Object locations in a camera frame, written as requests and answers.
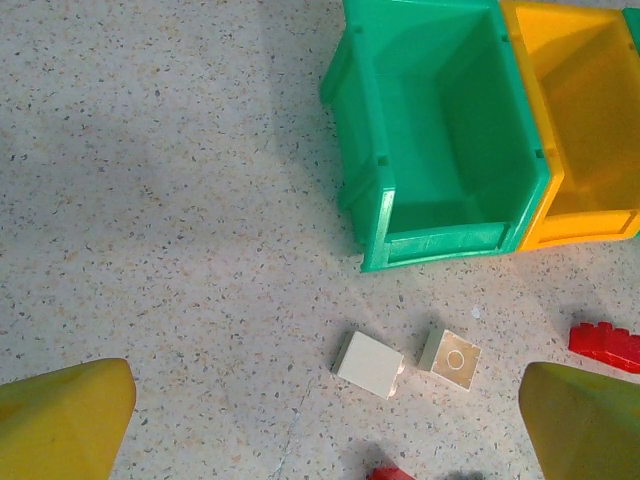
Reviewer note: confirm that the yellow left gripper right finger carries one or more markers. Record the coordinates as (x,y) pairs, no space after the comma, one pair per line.
(590,430)

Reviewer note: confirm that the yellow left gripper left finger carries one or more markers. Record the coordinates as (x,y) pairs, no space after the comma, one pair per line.
(55,425)

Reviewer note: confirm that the red lego brick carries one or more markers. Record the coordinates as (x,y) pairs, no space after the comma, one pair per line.
(607,346)
(387,474)

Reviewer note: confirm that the white square lego brick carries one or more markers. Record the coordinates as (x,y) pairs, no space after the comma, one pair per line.
(370,363)
(450,361)

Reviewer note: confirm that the yellow plastic storage bin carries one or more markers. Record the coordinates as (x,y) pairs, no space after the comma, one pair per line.
(590,125)

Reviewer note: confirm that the green plastic storage bin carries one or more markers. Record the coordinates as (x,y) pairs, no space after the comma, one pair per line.
(450,125)
(634,25)

